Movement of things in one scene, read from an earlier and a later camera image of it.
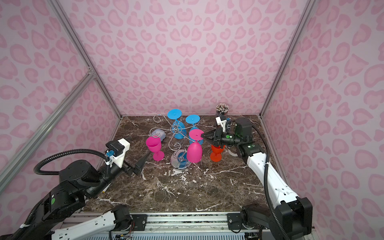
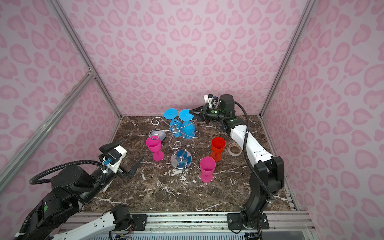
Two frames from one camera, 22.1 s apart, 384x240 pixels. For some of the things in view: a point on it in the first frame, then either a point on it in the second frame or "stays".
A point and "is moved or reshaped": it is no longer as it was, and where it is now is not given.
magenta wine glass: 194,150 -> 207,166
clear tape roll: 231,153 stays
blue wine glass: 193,119 is moved or reshaped
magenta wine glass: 154,144 stays
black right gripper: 219,137 -> 205,116
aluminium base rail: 183,222 stays
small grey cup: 159,132 stays
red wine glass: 216,154 stays
